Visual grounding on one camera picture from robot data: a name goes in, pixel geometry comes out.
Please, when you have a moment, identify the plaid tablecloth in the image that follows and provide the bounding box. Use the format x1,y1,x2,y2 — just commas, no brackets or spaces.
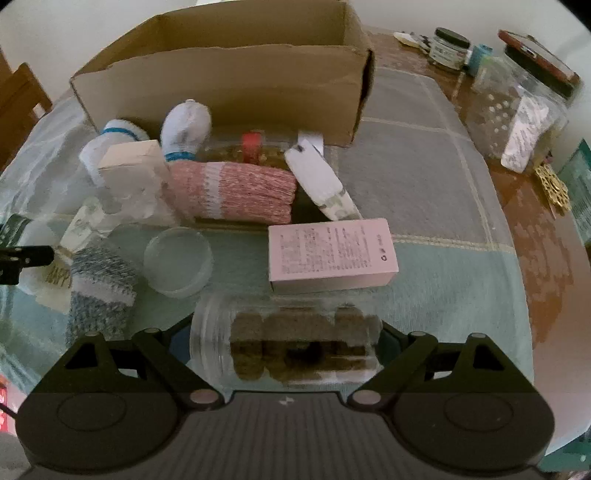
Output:
0,65,536,467

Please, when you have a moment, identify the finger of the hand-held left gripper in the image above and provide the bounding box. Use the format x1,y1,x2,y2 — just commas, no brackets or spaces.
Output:
0,244,55,285

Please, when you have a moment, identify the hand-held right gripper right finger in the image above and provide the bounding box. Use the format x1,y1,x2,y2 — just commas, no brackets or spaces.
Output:
346,320,509,411

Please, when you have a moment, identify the clear bag of snacks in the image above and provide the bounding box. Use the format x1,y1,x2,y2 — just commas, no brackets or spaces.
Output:
465,30,581,175

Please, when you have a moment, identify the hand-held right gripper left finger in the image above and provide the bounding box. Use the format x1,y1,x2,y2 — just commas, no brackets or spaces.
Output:
62,314,225,411

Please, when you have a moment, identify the light blue container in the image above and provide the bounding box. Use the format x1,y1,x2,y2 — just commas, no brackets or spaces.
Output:
465,44,496,78

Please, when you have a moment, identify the white sock with blue stripe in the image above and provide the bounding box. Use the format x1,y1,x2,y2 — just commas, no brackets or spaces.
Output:
159,99,214,164
78,119,149,186

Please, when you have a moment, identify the cardboard box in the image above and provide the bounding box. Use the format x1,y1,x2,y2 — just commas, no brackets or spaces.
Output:
69,0,376,148

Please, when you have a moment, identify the clear plastic jar with label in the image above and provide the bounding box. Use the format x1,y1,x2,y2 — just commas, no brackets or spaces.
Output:
189,293,385,394

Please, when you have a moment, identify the black lid glass jar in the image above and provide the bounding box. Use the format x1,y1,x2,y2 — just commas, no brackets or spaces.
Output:
427,28,472,71

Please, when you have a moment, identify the pile of papers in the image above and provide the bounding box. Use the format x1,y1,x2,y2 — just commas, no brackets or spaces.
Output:
392,30,435,50

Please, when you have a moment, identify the white floral pouch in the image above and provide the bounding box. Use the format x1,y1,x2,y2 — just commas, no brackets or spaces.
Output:
283,133,364,223

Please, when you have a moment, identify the grey knitted sock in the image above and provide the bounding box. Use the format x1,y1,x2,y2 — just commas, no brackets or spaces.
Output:
65,244,139,343

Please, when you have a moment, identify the pink knitted sock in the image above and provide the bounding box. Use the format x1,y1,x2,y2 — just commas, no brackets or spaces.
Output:
168,161,299,225

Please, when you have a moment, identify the gold ornament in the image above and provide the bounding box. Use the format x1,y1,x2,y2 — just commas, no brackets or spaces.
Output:
534,161,574,214

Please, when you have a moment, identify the glass spice bottle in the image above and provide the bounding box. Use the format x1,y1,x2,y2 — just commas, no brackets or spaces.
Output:
203,130,296,168

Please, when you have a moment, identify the green box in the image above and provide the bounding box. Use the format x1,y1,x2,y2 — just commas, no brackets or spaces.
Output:
553,138,591,223

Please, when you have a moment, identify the wooden chair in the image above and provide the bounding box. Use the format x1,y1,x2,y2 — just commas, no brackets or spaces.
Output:
0,62,54,172

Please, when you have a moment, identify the small white box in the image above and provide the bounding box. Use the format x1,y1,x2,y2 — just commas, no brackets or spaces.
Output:
97,140,180,223

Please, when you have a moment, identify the clear round plastic lid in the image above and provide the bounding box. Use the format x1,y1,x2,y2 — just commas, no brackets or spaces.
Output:
143,225,214,299

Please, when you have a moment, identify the red object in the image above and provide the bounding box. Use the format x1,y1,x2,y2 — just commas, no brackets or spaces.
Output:
0,375,17,428

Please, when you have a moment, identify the paper gift tag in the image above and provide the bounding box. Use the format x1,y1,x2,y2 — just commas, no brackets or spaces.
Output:
27,199,108,306

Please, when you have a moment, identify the pink box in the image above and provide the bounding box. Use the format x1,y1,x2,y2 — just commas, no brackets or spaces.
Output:
268,218,400,295

